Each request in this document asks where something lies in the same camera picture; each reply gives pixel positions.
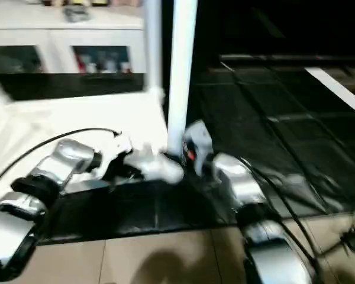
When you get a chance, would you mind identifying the white flat board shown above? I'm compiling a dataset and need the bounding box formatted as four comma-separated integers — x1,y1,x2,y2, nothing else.
305,67,355,120

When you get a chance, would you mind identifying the white plastic children's table top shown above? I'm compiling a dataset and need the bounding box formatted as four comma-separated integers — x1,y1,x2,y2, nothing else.
0,89,185,196

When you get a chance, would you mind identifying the black metal bar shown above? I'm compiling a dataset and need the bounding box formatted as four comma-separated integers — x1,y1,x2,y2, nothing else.
219,54,355,66

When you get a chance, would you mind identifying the white glass-door cabinet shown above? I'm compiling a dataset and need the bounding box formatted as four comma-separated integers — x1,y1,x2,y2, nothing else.
0,7,147,76

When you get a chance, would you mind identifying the red bottle in cabinet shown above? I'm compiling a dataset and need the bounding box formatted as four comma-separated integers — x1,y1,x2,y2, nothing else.
76,53,88,73

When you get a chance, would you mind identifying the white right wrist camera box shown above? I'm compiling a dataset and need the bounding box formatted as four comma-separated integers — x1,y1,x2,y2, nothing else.
183,120,214,164

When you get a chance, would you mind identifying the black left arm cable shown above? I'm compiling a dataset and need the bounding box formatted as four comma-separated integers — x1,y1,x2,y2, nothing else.
0,127,122,199

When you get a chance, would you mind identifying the black work mat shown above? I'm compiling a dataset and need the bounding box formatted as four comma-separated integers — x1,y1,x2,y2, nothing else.
0,56,355,243

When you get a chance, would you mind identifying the dark object on cabinet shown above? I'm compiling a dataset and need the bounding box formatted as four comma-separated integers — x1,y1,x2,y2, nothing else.
64,7,91,22

